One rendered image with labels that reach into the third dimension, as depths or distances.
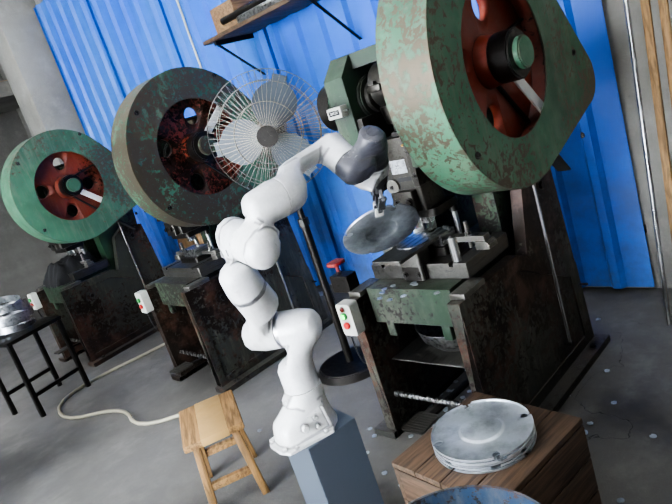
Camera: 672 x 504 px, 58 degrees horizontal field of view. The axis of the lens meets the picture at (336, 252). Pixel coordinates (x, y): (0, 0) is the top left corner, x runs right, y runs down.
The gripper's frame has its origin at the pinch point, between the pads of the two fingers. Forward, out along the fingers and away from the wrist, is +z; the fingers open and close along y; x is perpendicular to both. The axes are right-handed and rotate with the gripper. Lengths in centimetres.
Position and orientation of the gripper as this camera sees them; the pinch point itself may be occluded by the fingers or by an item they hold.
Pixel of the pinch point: (378, 208)
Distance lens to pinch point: 207.1
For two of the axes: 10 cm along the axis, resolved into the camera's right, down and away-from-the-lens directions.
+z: 1.1, 5.1, 8.6
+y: -3.1, -8.0, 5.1
